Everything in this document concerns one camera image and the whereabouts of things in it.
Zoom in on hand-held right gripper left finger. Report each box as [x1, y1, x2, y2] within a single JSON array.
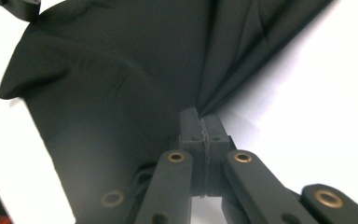
[[179, 106, 209, 199]]

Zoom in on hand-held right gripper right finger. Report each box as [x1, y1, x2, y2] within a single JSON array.
[[202, 114, 232, 198]]

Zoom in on black pants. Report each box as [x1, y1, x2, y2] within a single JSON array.
[[0, 0, 334, 224]]

